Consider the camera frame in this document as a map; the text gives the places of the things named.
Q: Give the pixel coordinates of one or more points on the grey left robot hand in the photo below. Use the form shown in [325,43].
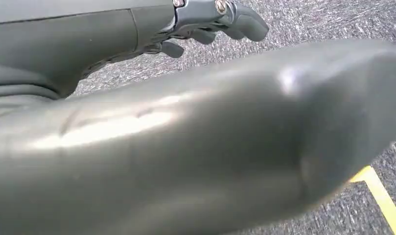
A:
[184,146]

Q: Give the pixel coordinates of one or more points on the yellow floor tape square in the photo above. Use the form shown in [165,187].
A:
[382,198]

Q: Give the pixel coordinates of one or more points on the ribbed grey left robot arm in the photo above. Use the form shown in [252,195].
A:
[16,86]

